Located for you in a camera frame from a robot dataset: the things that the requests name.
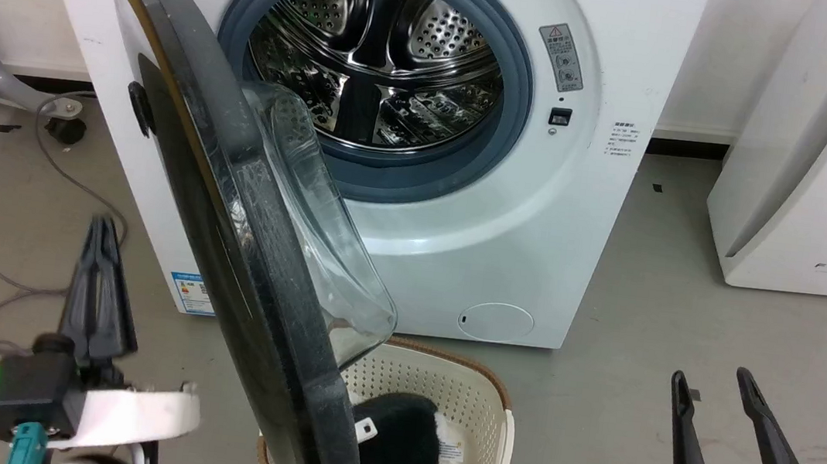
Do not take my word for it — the black caster wheel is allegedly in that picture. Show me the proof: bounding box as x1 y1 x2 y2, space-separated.
44 113 89 147

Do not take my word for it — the stainless steel washer drum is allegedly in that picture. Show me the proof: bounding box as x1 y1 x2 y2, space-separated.
238 0 515 166

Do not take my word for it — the white front-load washing machine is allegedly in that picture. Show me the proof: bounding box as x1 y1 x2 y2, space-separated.
0 0 713 371

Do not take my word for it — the black round washer door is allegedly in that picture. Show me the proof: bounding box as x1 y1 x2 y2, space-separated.
59 0 435 464

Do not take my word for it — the blue energy label sticker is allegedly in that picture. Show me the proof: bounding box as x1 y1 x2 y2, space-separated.
167 271 220 318

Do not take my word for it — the grey rubber door gasket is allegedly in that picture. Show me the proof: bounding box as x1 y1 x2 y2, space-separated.
200 0 544 220

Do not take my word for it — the round white filter cover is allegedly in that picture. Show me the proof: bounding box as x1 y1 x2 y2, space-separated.
456 299 536 347

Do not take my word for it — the white floor-standing appliance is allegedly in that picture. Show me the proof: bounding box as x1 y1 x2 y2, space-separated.
697 0 827 299

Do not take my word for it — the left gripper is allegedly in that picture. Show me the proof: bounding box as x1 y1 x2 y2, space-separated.
0 204 222 464

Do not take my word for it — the grey warning sticker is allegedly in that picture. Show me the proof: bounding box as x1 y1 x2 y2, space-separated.
532 21 591 96

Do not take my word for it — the cream perforated laundry basket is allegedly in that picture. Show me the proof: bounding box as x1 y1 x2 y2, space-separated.
255 322 525 464

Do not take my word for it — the black and white plush toy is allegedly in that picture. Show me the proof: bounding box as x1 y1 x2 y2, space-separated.
344 387 470 464

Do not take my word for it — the small white text label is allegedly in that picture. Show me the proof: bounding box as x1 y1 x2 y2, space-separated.
602 119 646 170

